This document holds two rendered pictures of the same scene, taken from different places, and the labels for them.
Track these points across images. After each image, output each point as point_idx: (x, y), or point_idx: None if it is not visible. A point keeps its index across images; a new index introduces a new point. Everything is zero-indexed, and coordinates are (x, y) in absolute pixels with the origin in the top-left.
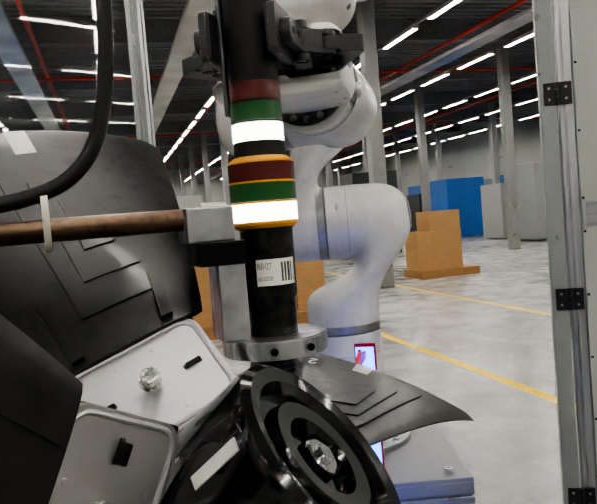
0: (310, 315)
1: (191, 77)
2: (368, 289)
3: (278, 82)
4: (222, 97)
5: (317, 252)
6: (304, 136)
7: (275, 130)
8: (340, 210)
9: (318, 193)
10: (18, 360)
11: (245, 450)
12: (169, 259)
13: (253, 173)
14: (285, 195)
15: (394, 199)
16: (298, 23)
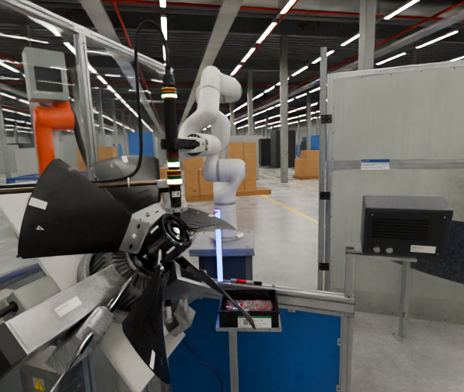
0: (214, 198)
1: None
2: (231, 191)
3: (177, 154)
4: None
5: (216, 179)
6: None
7: (176, 164)
8: (223, 167)
9: (218, 161)
10: (121, 210)
11: (158, 227)
12: (155, 189)
13: (171, 173)
14: (178, 178)
15: (240, 164)
16: (183, 140)
